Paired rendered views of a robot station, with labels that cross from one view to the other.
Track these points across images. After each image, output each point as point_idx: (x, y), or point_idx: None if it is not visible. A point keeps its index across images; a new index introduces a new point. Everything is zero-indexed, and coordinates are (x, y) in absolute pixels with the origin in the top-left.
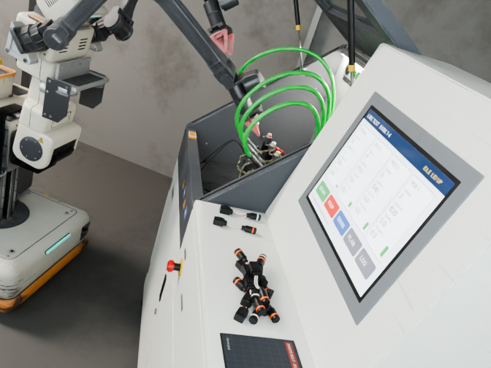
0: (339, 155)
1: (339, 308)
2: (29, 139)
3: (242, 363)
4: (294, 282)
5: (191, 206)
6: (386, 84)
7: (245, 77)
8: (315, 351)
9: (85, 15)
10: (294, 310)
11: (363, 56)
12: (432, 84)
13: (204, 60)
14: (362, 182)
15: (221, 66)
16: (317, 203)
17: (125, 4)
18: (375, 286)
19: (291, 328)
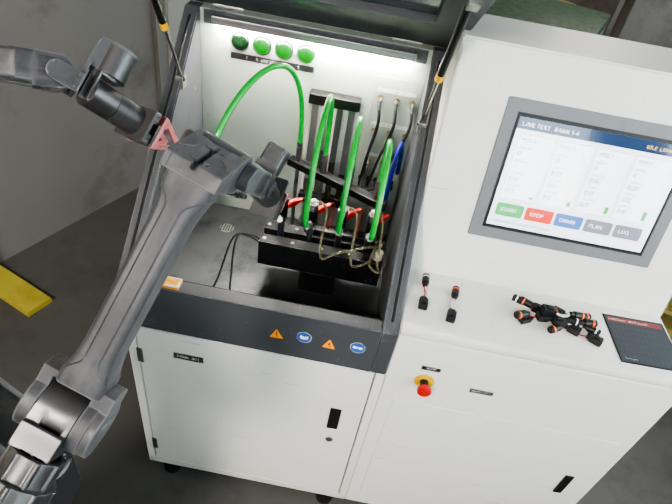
0: (506, 172)
1: (617, 269)
2: None
3: (647, 355)
4: (536, 286)
5: (392, 335)
6: (524, 84)
7: (276, 164)
8: (612, 303)
9: (137, 331)
10: (563, 299)
11: (271, 20)
12: (602, 74)
13: (255, 192)
14: (570, 183)
15: (270, 180)
16: (511, 222)
17: None
18: (651, 239)
19: (586, 309)
